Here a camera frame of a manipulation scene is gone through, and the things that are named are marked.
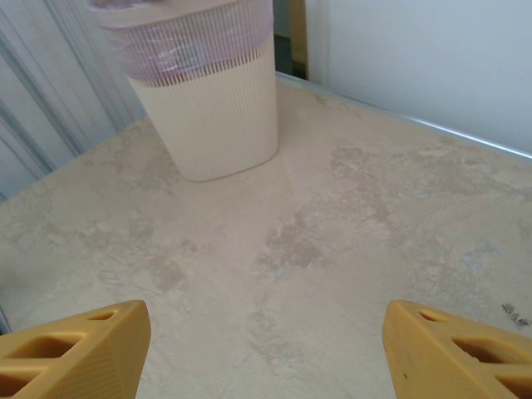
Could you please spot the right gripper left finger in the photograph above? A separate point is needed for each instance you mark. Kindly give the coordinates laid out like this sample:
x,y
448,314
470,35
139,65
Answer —
x,y
75,361

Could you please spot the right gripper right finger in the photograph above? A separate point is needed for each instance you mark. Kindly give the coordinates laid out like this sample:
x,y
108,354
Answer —
x,y
457,365

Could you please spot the beige ribbed plastic bin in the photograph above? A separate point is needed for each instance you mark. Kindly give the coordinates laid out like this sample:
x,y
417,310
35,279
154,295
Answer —
x,y
216,124

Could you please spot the beige bin with pink liner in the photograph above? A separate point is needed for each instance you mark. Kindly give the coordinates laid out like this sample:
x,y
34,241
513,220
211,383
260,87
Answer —
x,y
187,41

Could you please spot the brown wooden door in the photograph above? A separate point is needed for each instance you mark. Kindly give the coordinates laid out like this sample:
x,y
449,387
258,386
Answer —
x,y
298,37

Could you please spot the aluminium table end rail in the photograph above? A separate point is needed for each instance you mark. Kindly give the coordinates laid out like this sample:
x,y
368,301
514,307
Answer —
x,y
415,120

